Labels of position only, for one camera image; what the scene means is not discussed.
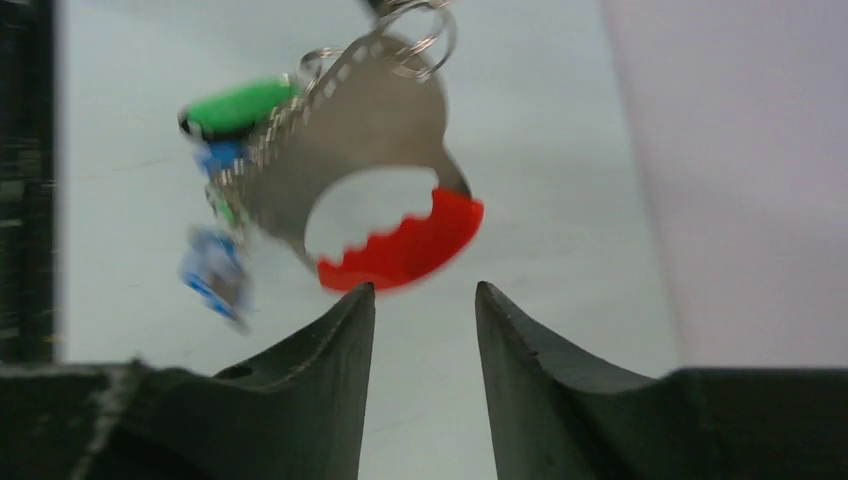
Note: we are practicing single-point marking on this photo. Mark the blue key tag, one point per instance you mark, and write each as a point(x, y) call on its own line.
point(214, 267)
point(222, 160)

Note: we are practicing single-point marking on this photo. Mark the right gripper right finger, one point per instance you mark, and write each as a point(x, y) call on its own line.
point(557, 411)

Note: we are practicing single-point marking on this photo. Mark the green key tag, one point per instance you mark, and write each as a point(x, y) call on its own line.
point(231, 114)

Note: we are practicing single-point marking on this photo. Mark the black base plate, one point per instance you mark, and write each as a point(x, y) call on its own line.
point(28, 311)

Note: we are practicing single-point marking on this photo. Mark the metal key holder red handle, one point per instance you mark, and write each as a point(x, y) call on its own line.
point(377, 103)

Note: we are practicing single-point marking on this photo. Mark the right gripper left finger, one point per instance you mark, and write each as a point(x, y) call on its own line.
point(293, 411)

